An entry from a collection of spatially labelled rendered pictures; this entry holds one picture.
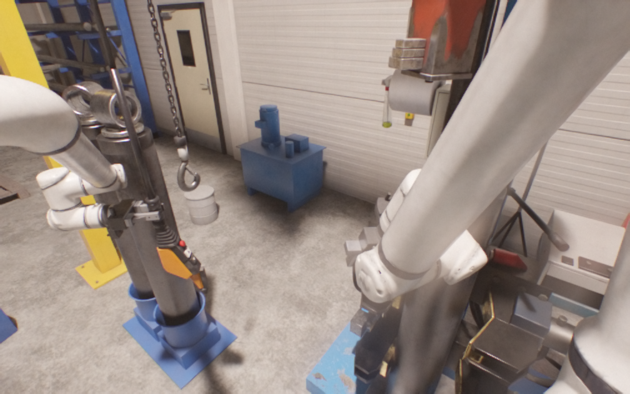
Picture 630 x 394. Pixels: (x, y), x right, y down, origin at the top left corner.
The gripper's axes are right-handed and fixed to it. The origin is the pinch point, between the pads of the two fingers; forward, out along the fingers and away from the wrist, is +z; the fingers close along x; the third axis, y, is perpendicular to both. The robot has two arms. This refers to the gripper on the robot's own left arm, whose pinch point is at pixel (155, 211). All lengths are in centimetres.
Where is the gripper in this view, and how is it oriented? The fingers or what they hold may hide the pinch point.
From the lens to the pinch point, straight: 122.6
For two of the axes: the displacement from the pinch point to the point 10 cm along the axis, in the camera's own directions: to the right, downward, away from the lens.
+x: -1.4, -4.9, 8.6
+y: 0.0, -8.7, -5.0
